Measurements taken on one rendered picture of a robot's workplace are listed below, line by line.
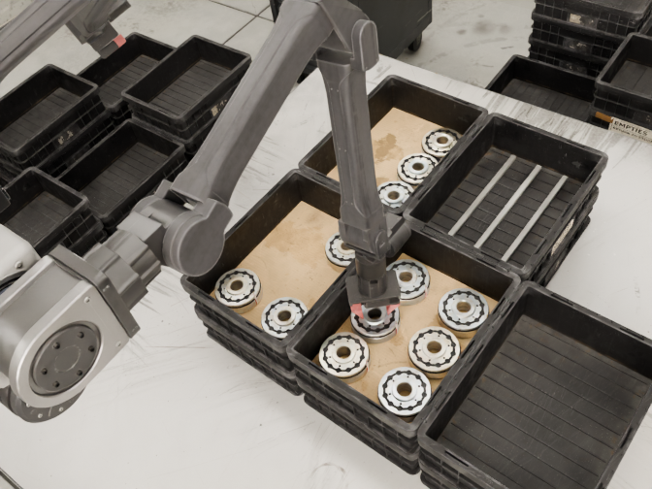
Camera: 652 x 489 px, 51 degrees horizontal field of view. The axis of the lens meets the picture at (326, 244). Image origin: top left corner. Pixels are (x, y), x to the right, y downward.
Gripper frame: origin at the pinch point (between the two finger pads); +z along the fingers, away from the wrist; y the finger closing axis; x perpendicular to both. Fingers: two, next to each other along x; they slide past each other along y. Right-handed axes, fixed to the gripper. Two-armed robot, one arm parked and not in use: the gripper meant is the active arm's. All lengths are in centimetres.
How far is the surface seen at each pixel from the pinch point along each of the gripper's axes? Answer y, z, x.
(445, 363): -11.8, 1.4, 13.5
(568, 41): -95, 41, -137
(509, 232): -33.8, 3.1, -18.1
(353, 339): 5.2, 1.5, 4.7
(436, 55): -58, 81, -196
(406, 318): -6.5, 4.1, 0.1
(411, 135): -18, 2, -55
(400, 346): -4.0, 4.3, 6.5
